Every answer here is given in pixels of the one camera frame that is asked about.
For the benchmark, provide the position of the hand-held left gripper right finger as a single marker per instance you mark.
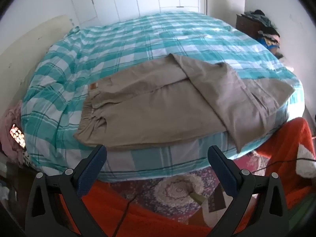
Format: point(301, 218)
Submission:
point(222, 171)

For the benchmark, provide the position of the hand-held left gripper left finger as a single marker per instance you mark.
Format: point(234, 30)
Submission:
point(91, 171)

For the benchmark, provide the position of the beige pants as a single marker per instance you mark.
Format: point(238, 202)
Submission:
point(148, 108)

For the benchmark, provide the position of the floral patterned rug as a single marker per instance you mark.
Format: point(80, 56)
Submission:
point(177, 190)

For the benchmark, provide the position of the person's orange fleece clothing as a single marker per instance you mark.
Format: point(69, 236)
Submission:
point(284, 138)

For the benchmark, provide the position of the pink cloth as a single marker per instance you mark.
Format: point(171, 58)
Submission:
point(9, 140)

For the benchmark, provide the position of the bed with teal plaid sheet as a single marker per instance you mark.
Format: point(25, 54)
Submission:
point(123, 44)

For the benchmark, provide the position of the beige headboard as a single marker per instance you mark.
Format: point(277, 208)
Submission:
point(24, 54)

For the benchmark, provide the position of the pile of clothes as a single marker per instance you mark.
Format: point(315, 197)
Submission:
point(267, 33)

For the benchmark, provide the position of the dark wooden dresser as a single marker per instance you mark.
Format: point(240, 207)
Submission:
point(246, 26)

